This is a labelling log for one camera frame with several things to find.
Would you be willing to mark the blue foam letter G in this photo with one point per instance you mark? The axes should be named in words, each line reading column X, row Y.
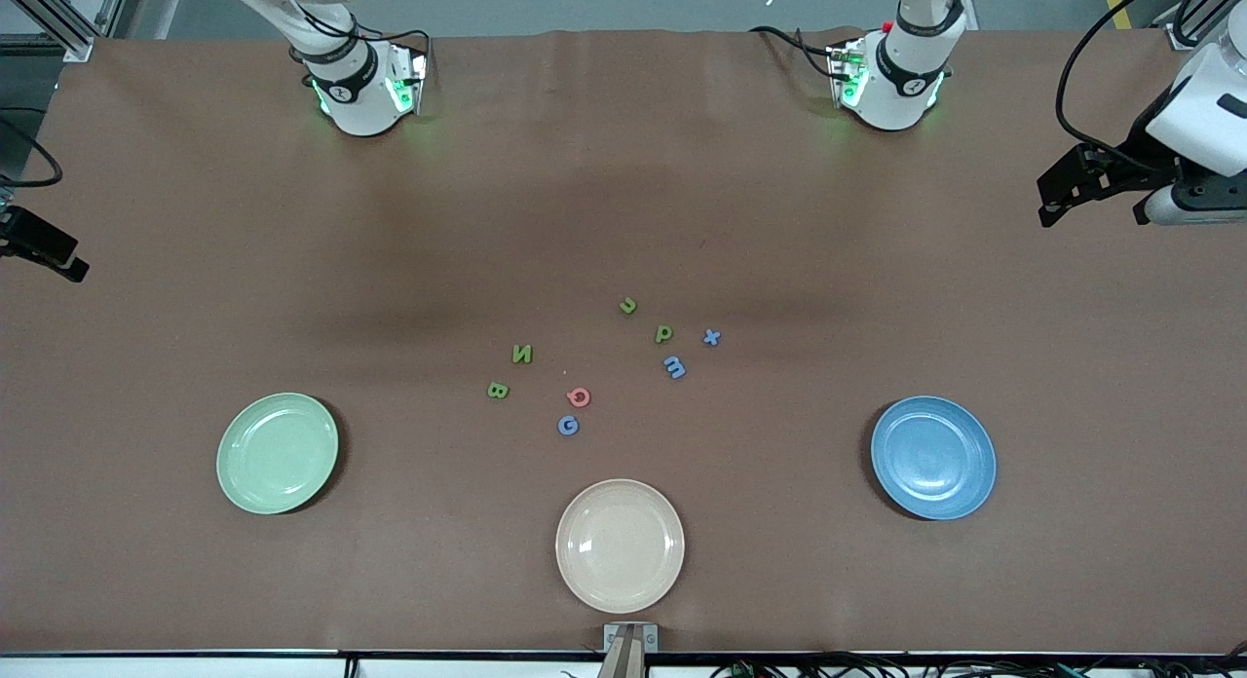
column 560, row 425

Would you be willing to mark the white table edge rail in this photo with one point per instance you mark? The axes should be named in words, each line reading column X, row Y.
column 195, row 668

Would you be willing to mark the blue foam letter m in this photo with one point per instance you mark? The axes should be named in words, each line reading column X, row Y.
column 674, row 368

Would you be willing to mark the green foam letter B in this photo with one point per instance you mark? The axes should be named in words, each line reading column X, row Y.
column 498, row 390

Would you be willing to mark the pink foam letter Q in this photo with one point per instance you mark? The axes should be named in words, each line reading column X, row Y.
column 571, row 396

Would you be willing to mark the aluminium frame post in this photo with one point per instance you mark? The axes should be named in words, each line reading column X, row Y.
column 1182, row 37
column 76, row 47

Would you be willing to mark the beige plate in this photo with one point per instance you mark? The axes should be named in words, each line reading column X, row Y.
column 620, row 546

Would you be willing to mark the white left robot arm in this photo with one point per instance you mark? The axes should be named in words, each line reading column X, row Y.
column 901, row 84

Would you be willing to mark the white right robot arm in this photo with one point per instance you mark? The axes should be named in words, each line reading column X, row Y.
column 356, row 103

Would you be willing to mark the green foam letter N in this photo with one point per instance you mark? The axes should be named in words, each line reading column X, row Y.
column 523, row 354

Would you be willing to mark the brown table cover sheet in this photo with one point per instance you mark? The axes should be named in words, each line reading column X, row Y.
column 507, row 220

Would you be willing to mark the green foam letter p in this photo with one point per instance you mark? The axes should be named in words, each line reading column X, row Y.
column 663, row 333

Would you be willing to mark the blue plate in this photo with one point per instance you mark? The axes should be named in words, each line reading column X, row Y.
column 933, row 458

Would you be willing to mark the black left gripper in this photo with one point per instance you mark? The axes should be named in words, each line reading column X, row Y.
column 1133, row 155

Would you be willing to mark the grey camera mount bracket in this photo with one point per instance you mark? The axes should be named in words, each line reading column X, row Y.
column 630, row 649

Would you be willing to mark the light green plate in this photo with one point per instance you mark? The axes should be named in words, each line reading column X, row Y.
column 278, row 454

